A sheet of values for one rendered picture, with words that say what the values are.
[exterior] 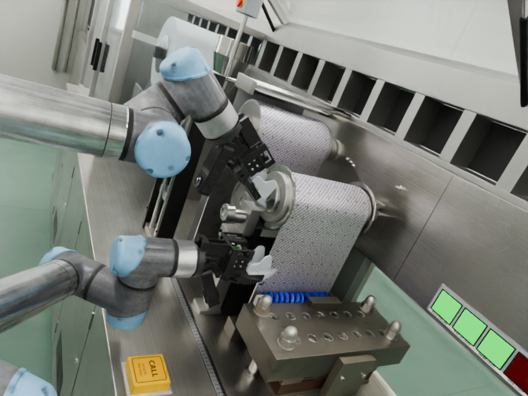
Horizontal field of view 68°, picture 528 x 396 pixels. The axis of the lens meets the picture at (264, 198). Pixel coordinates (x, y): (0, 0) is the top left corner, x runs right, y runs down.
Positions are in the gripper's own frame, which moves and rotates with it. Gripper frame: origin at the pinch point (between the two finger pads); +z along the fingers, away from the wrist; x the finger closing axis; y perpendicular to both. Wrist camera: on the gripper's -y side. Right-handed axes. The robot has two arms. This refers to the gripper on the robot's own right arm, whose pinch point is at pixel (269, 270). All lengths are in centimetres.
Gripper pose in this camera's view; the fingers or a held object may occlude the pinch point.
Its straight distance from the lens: 92.6
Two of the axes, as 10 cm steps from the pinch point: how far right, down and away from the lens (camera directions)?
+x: -4.3, -4.6, 7.8
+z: 8.3, 1.3, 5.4
